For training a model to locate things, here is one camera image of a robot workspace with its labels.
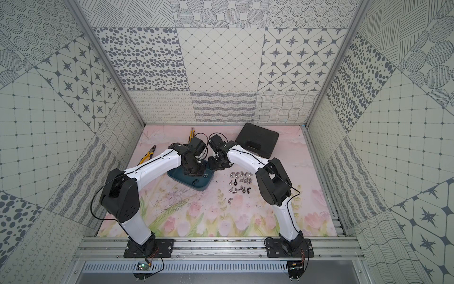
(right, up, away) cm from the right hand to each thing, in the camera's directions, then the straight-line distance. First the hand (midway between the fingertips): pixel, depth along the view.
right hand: (215, 169), depth 92 cm
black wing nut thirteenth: (+15, -12, -2) cm, 19 cm away
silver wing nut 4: (+17, -3, +5) cm, 18 cm away
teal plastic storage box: (-9, -8, +3) cm, 12 cm away
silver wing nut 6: (+14, -7, +3) cm, 16 cm away
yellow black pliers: (-42, +6, +12) cm, 44 cm away
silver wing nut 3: (+14, -4, +6) cm, 16 cm away
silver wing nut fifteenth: (+8, -15, -4) cm, 18 cm away
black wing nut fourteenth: (+17, -11, -1) cm, 20 cm away
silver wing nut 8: (+9, -11, -1) cm, 14 cm away
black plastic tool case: (+25, +16, +15) cm, 33 cm away
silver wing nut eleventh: (+11, -11, -2) cm, 16 cm away
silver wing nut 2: (+11, -4, +4) cm, 13 cm away
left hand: (-6, 0, -5) cm, 7 cm away
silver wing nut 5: (+19, -3, +4) cm, 20 cm away
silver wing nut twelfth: (+14, -10, 0) cm, 17 cm away
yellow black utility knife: (-18, +20, +22) cm, 35 cm away
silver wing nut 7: (+19, -7, +2) cm, 20 cm away
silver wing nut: (+9, -4, +4) cm, 10 cm away
